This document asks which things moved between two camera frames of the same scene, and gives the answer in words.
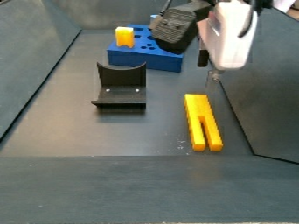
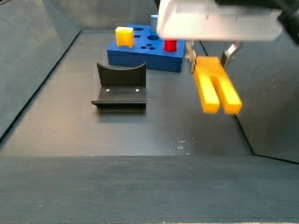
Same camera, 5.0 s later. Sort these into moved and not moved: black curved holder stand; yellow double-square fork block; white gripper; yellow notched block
Moved: yellow double-square fork block; white gripper
Not moved: black curved holder stand; yellow notched block
